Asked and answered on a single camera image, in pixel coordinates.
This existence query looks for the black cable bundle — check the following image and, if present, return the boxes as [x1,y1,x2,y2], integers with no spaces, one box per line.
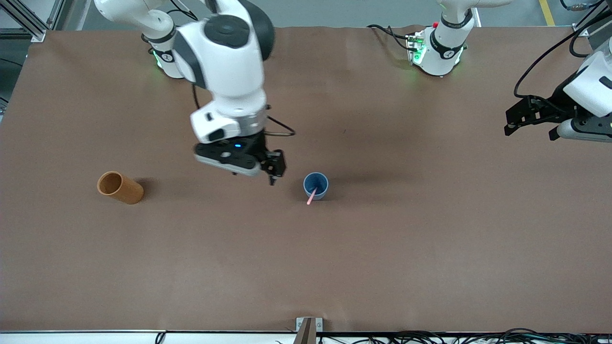
[275,328,612,344]

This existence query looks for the brown cylindrical cup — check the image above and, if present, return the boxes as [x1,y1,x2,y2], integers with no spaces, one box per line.
[97,171,145,205]

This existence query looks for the black left arm wrist cable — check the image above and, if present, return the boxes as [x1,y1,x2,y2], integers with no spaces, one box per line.
[514,0,612,99]

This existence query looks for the aluminium frame profile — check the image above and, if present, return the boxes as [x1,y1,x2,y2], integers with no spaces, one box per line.
[0,0,72,43]

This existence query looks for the blue cup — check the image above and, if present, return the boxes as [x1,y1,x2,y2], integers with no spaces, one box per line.
[303,172,329,201]

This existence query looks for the grey metal bracket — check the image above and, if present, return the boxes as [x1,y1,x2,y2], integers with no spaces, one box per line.
[293,317,324,344]

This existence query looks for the black arm wrist cable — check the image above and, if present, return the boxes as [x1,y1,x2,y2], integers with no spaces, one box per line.
[264,103,296,138]
[514,0,612,99]

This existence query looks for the brown table cover sheet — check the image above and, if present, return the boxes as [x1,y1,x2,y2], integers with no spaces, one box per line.
[0,25,612,334]

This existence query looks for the black right arm wrist cable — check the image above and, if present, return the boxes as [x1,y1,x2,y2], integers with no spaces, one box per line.
[264,103,296,138]

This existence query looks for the black left arm base cable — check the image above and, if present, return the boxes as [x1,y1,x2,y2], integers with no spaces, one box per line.
[367,24,413,52]

